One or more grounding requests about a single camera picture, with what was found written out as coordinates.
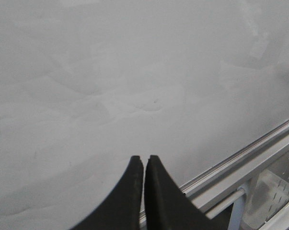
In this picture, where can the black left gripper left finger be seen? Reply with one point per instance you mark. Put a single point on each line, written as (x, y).
(121, 208)

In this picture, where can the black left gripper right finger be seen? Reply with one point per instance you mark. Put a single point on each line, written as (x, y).
(166, 206)

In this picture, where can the white whiteboard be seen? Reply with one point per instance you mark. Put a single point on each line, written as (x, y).
(86, 84)

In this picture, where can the white round stand rod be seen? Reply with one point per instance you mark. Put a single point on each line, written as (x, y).
(212, 213)

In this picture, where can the white pegboard panel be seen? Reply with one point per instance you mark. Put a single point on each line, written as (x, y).
(268, 195)

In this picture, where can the white stand frame crossbar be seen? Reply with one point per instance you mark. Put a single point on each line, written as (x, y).
(207, 191)

